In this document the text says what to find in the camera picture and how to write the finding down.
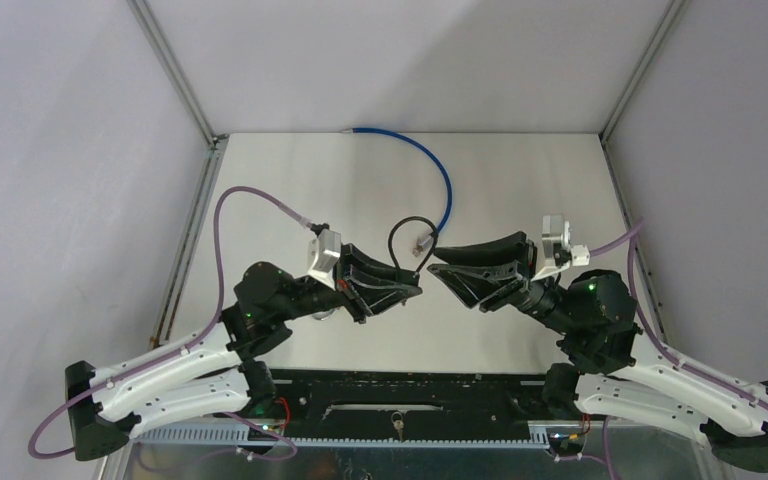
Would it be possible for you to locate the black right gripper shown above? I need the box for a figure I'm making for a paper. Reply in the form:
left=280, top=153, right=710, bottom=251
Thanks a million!
left=422, top=231, right=574, bottom=335

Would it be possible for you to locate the brass padlock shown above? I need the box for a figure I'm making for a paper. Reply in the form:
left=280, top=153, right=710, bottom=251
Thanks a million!
left=311, top=309, right=336, bottom=321

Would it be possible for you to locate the black cable lock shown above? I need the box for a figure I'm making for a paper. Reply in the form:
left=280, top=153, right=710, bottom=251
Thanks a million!
left=387, top=215, right=440, bottom=280

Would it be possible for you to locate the padlock key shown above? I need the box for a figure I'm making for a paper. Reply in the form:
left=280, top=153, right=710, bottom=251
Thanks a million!
left=390, top=411, right=404, bottom=442

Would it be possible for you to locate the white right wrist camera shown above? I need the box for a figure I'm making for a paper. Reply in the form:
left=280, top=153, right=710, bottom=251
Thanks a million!
left=532, top=214, right=591, bottom=280

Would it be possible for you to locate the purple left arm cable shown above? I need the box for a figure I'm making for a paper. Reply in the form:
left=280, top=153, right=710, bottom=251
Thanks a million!
left=27, top=186, right=329, bottom=463

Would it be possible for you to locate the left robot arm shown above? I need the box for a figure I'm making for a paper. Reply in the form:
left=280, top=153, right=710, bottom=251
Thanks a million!
left=64, top=244, right=422, bottom=461

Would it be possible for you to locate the blue cable lock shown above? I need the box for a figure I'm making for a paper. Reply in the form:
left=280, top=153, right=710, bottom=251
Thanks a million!
left=341, top=127, right=455, bottom=259

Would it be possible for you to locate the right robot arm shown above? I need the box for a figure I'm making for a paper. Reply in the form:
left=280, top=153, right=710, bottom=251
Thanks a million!
left=429, top=232, right=768, bottom=473

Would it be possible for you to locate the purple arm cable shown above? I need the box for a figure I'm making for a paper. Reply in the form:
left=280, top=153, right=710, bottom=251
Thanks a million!
left=587, top=218, right=768, bottom=480
left=27, top=186, right=329, bottom=463

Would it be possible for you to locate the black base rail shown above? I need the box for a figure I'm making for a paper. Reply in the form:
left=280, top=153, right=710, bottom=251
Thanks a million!
left=237, top=369, right=585, bottom=444

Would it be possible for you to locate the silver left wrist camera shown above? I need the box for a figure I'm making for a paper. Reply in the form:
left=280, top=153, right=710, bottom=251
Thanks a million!
left=307, top=228, right=342, bottom=290

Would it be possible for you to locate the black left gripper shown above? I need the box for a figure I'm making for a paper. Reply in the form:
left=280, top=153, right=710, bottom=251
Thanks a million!
left=276, top=243, right=421, bottom=324

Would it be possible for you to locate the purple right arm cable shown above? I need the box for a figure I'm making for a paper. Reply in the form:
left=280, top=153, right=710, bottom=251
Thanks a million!
left=587, top=218, right=768, bottom=480

